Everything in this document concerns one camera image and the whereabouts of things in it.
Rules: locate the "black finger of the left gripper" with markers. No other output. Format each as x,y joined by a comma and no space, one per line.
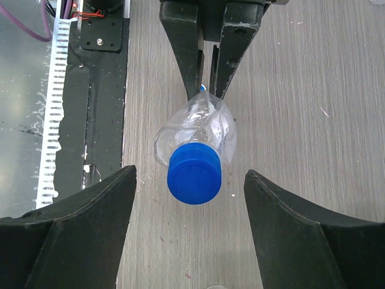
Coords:
187,44
240,24

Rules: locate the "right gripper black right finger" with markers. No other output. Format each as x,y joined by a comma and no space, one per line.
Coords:
300,244

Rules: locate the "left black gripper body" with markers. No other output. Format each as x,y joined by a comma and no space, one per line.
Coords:
206,16

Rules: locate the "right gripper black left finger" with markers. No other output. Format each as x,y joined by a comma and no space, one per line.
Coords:
74,243

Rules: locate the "blue label water bottle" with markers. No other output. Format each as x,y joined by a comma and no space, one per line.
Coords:
204,119

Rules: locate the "dark blue bottle cap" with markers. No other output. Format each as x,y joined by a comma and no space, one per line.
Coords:
194,173

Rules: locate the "white slotted cable duct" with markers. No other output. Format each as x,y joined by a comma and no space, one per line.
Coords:
54,114

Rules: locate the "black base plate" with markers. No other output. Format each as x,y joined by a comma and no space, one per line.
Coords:
91,131

